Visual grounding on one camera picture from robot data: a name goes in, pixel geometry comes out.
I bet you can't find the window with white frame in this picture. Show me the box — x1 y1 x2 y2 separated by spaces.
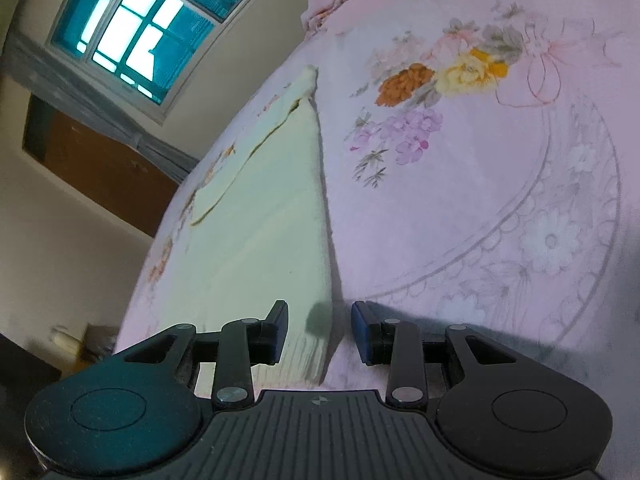
46 0 296 124

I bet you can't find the grey curtain left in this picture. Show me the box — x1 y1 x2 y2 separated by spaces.
1 32 198 183

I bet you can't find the pale yellow small cloth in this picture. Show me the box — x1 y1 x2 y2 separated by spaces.
157 65 332 388

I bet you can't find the brown wooden door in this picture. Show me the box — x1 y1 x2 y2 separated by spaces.
23 96 178 237

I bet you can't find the floral pink bed sheet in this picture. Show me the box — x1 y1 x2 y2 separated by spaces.
117 0 639 404

